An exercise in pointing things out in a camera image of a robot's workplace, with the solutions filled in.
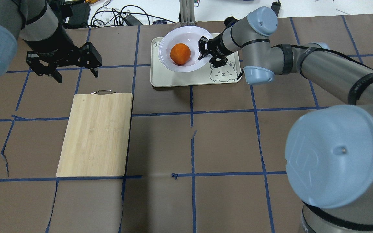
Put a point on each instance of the orange fruit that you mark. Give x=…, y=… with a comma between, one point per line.
x=180, y=54

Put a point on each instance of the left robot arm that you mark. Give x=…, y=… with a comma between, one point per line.
x=51, y=47

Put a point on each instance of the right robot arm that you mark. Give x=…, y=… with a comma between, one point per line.
x=237, y=152

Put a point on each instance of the cream bear tray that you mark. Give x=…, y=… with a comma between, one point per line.
x=164, y=77

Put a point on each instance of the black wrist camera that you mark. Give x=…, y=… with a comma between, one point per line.
x=229, y=21

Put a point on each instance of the white round plate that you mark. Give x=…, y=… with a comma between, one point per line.
x=189, y=35

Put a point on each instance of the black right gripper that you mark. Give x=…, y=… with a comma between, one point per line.
x=216, y=44

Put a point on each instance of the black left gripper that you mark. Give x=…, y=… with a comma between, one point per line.
x=51, y=43

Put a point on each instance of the aluminium frame post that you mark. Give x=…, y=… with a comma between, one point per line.
x=187, y=13

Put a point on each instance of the flat black power brick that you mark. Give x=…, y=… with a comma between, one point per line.
x=79, y=15

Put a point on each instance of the black power adapter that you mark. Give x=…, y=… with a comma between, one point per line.
x=276, y=7

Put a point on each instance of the bamboo cutting board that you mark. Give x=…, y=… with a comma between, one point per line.
x=97, y=136

